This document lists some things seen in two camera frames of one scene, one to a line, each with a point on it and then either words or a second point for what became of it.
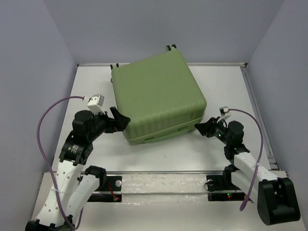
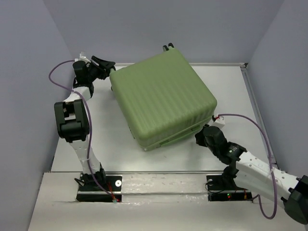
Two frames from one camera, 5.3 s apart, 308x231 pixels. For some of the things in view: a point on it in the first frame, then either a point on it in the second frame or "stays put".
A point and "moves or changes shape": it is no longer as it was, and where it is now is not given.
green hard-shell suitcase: (160, 96) moves or changes shape
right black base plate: (223, 182) stays put
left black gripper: (122, 121) to (105, 64)
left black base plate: (113, 183) stays put
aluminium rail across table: (158, 172) stays put
